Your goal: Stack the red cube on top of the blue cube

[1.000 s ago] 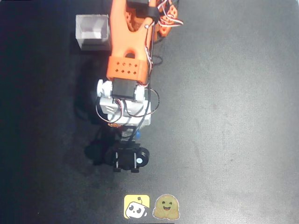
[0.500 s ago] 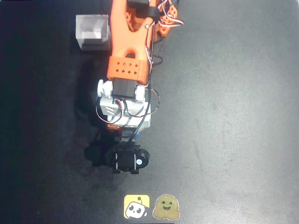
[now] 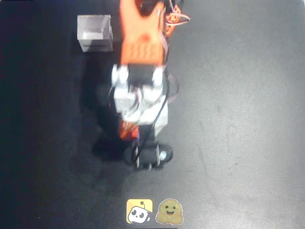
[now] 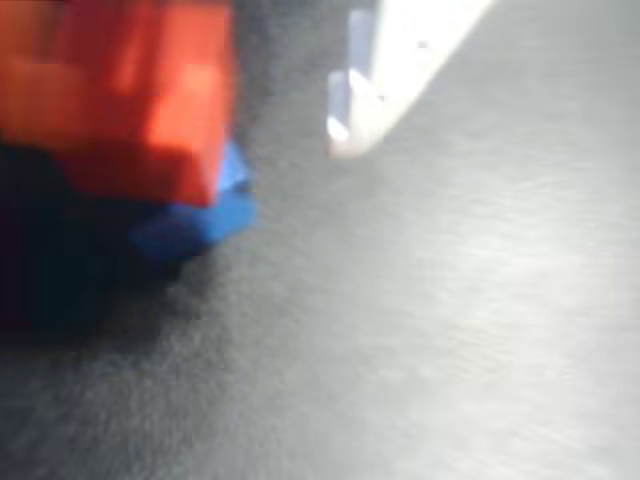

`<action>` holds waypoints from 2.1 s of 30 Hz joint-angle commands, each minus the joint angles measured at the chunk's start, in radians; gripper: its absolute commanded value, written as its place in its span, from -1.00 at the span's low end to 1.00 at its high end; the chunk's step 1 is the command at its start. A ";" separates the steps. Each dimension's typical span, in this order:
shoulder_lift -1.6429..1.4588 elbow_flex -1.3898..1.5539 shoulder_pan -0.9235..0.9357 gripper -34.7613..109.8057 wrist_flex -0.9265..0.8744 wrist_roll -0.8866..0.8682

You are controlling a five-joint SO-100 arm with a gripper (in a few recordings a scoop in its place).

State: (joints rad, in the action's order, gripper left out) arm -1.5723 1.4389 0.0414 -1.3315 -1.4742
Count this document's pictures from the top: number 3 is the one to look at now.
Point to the yellow robot sticker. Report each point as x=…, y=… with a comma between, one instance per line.
x=139, y=211

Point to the hugging face emoji sticker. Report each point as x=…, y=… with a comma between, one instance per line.
x=169, y=211

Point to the black gripper-mounted camera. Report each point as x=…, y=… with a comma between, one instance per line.
x=147, y=155

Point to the white and orange robot arm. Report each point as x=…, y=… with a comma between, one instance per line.
x=140, y=35

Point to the blue cube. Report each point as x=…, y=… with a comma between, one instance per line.
x=138, y=137

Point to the white open cardboard box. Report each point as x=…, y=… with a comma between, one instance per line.
x=94, y=31

